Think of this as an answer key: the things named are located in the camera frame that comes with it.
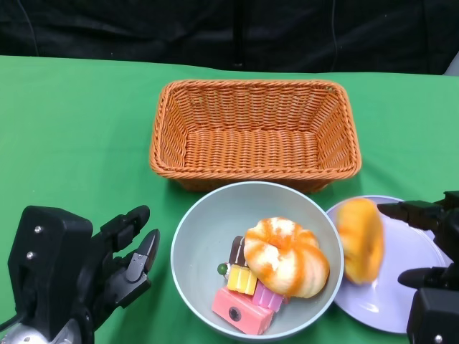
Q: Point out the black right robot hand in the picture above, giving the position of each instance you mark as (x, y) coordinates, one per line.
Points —
(450, 229)

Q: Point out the chocolate striped toy cake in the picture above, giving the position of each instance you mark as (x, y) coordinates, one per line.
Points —
(237, 251)

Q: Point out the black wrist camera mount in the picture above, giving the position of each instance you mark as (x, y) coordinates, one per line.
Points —
(437, 315)
(46, 258)

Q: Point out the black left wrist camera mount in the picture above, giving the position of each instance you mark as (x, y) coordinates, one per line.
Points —
(46, 258)

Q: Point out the round orange-white bread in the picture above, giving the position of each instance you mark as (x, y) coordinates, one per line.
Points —
(287, 258)

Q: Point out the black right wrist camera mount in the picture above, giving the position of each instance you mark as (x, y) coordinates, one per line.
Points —
(437, 315)

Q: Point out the black backdrop curtain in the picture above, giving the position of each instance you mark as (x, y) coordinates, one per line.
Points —
(143, 28)

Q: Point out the lavender round plate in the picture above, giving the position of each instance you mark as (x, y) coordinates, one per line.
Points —
(394, 251)

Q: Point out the pink roll toy cake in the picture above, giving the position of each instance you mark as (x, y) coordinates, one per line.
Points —
(267, 297)

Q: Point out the orange wicker basket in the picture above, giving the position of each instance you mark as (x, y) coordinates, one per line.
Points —
(251, 147)

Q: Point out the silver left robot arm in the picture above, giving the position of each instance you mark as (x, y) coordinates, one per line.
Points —
(43, 335)

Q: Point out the pale grey-green bowl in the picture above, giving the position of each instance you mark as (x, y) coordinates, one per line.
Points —
(215, 222)

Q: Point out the yellow toy cake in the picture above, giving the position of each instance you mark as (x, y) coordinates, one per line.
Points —
(242, 281)

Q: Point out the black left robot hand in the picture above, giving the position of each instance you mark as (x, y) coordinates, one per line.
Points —
(118, 279)

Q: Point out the white panel corner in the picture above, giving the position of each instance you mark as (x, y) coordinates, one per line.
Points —
(452, 66)

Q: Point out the long orange bread loaf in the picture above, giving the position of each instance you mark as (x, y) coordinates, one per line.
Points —
(360, 243)

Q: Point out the green tablecloth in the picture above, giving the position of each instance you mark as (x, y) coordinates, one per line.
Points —
(71, 125)

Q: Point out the pink block toy cake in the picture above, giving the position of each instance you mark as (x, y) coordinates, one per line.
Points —
(244, 315)

